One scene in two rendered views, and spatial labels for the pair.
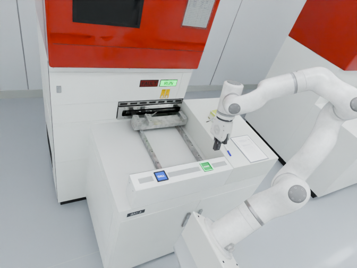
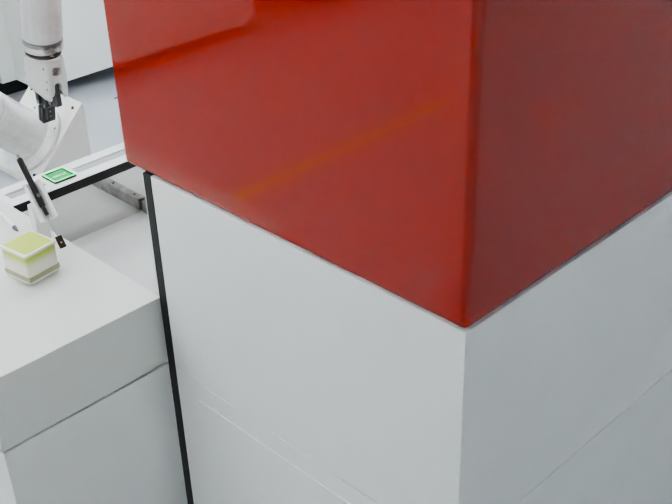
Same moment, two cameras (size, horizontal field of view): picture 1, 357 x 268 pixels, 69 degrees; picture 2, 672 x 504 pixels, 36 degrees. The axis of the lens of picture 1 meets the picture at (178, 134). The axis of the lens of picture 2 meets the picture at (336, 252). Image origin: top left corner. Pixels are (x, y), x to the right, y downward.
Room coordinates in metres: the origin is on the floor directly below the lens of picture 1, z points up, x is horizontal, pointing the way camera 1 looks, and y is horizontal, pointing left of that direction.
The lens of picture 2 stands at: (3.15, 0.20, 2.00)
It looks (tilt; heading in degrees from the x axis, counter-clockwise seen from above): 31 degrees down; 174
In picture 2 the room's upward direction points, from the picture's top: 2 degrees counter-clockwise
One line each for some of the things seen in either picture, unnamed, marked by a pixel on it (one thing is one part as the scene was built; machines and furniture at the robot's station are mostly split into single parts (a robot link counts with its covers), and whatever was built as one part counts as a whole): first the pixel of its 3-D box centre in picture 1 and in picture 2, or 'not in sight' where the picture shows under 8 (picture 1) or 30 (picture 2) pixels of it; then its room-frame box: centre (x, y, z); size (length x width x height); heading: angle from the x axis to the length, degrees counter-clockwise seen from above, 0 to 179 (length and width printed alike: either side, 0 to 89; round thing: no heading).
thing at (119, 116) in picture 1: (150, 110); not in sight; (1.38, 0.22, 0.89); 0.44 x 0.02 x 0.10; 128
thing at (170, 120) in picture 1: (159, 122); not in sight; (1.33, 0.14, 0.87); 0.36 x 0.08 x 0.03; 128
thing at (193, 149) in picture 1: (188, 142); not in sight; (1.27, -0.08, 0.84); 0.50 x 0.02 x 0.03; 38
